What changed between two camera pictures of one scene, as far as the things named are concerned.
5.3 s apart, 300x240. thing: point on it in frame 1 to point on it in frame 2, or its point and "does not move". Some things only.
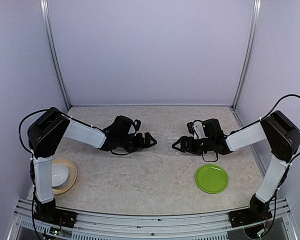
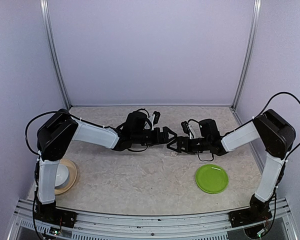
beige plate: x=73 y=175 does not move
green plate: x=212 y=178 does not move
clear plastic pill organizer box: x=168 y=149 does not move
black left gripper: x=140 y=144 to x=160 y=140
